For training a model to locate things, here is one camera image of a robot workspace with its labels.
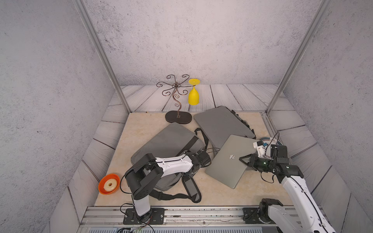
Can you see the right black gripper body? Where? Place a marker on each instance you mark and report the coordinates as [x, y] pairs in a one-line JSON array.
[[263, 164]]

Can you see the silver apple laptop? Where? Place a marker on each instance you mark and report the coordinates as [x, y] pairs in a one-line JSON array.
[[226, 166]]

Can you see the grey zippered laptop bag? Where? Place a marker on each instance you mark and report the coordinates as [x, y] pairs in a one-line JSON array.
[[173, 141]]

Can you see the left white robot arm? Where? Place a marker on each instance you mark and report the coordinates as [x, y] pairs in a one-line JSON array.
[[163, 167]]

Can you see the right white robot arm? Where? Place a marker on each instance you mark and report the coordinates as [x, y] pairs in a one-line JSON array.
[[311, 218]]

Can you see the white plate green red rim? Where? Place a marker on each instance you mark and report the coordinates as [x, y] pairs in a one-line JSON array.
[[269, 140]]

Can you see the yellow plastic goblet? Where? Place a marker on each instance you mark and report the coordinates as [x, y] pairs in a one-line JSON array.
[[193, 98]]

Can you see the white donut in bowl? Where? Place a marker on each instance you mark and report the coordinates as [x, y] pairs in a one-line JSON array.
[[110, 185]]

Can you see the orange bowl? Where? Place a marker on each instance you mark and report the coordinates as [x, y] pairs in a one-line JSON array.
[[102, 182]]

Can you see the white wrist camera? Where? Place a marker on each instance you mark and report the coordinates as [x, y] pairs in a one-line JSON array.
[[263, 149]]

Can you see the copper wire jewelry stand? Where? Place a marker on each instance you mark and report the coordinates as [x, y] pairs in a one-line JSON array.
[[176, 90]]

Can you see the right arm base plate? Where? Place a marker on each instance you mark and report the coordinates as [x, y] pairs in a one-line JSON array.
[[252, 216]]

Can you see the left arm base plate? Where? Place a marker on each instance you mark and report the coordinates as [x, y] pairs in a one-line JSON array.
[[154, 217]]

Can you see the front aluminium rail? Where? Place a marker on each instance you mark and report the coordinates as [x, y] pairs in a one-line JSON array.
[[178, 219]]

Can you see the right aluminium frame post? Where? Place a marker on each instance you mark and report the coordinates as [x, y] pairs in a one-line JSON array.
[[311, 31]]

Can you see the aluminium frame post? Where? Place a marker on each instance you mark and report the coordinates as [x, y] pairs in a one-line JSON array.
[[311, 31], [79, 4]]

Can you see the left aluminium frame post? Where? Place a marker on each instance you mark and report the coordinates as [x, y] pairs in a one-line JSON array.
[[79, 4]]

